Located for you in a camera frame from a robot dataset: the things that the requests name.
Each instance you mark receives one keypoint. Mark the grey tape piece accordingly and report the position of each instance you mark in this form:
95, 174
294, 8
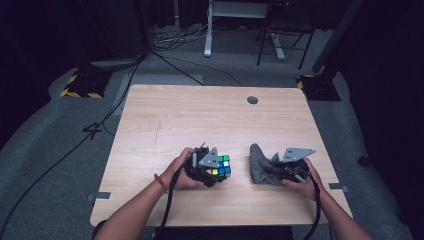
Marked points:
101, 195
338, 186

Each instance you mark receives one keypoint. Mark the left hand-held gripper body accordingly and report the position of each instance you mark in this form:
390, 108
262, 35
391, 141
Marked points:
205, 163

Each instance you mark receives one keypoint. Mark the multicoloured puzzle cube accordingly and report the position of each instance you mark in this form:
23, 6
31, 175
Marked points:
222, 165

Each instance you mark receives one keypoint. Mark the person's left hand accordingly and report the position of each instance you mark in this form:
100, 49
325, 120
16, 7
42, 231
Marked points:
178, 173

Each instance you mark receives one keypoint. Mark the person's right hand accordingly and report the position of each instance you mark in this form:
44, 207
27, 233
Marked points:
311, 188

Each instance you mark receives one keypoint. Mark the black yellow striped stand base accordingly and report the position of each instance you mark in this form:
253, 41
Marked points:
85, 85
320, 88

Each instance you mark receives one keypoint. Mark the black metal chair frame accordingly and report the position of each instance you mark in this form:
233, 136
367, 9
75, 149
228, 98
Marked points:
263, 36

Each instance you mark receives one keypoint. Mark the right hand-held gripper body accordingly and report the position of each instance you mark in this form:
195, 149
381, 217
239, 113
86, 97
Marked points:
293, 166

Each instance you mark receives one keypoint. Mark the black caster wheel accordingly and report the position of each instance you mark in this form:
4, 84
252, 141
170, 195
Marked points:
363, 160

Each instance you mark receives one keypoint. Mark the person's dark clothing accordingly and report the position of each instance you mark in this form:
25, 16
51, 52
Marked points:
226, 233

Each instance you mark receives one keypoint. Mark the grey table grommet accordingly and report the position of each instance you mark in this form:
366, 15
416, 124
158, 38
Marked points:
252, 100

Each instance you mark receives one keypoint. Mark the grey fuzzy cloth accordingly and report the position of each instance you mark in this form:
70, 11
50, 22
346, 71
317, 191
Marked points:
261, 166

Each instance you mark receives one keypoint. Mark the slanted grey metal pole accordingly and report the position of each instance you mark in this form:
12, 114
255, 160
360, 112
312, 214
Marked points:
336, 36

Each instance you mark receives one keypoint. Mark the white desk frame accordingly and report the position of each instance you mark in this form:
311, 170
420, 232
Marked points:
208, 36

